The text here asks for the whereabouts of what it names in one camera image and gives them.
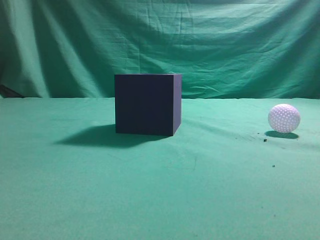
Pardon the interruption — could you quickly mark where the white dimpled ball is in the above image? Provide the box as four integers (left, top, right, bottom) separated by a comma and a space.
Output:
268, 104, 301, 133

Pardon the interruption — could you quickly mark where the dark blue foam cube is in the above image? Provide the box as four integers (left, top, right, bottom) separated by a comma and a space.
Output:
114, 73, 182, 136

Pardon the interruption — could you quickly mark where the green cloth backdrop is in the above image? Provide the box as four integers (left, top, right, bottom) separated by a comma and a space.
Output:
0, 0, 320, 240

